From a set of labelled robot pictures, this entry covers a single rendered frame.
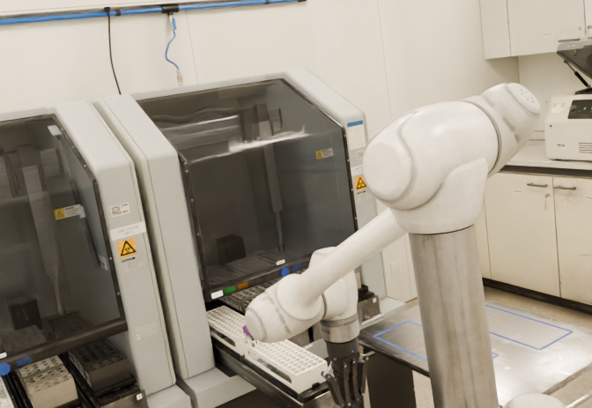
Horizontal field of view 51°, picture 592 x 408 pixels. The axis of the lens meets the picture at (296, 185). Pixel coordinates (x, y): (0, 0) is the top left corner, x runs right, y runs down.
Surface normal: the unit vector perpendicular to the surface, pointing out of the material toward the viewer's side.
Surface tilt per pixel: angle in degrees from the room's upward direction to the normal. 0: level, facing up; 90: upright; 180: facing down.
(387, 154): 84
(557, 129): 90
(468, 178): 93
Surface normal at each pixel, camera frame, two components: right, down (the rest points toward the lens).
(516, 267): -0.84, 0.22
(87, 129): 0.14, -0.81
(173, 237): 0.54, 0.08
